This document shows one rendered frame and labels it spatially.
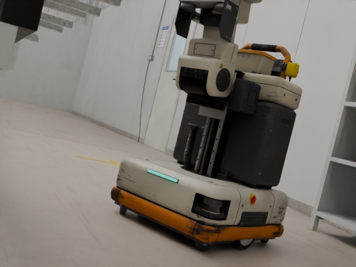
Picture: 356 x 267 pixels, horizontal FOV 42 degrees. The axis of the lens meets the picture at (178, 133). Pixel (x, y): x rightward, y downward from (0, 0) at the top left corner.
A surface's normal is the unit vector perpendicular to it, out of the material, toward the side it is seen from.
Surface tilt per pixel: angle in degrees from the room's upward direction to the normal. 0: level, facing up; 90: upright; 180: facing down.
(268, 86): 90
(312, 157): 90
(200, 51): 98
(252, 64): 92
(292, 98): 90
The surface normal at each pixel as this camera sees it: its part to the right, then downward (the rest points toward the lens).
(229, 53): 0.73, 0.20
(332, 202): 0.41, 0.13
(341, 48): -0.88, -0.21
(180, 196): -0.64, -0.14
